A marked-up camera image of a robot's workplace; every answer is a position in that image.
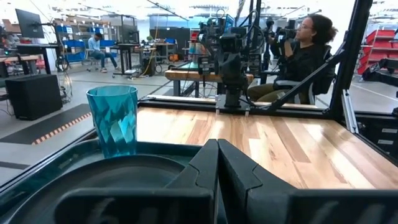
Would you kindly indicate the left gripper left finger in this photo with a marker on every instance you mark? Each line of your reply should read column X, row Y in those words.
column 174, row 205

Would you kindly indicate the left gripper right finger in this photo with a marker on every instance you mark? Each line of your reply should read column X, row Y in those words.
column 280, row 208

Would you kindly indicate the dark grey round plate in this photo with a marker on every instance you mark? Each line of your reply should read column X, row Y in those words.
column 124, row 174

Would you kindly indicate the blue translucent faceted cup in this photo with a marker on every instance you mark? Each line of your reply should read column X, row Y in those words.
column 113, row 121

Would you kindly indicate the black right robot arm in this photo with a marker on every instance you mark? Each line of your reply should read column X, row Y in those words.
column 233, row 96

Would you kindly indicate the black background robot arm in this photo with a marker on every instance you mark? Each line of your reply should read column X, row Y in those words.
column 275, row 40

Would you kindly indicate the dark green plastic tray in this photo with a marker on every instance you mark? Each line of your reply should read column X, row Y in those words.
column 46, row 174

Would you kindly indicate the wooden workbench table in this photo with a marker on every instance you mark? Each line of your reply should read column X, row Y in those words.
column 186, row 75

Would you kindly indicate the seated person at robot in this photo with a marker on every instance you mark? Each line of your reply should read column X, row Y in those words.
column 304, row 59

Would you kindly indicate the black office chair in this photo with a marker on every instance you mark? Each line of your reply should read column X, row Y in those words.
column 323, row 84

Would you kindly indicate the black standing desk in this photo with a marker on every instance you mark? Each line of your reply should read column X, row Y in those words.
column 126, row 56

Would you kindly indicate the seated person far away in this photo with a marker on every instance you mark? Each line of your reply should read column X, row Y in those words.
column 96, row 49

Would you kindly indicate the red storage bins shelf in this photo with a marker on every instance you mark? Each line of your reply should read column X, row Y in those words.
column 377, row 46

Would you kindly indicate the black mat hazard stripes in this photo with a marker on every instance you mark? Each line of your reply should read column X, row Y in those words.
column 46, row 126

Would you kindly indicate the blue storage bins shelf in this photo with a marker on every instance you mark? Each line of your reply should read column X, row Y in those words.
column 73, row 46

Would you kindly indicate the black box cabinet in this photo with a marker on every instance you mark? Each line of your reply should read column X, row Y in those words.
column 32, row 96

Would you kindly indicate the black desk with monitor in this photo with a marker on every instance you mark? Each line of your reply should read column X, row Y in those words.
column 34, row 51

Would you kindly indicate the black computer monitor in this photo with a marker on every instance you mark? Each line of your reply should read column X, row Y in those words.
column 29, row 23

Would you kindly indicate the black aluminium table frame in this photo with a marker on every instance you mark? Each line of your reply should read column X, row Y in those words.
column 351, row 62

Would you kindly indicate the silver frame bracket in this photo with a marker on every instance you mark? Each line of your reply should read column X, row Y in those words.
column 349, row 112

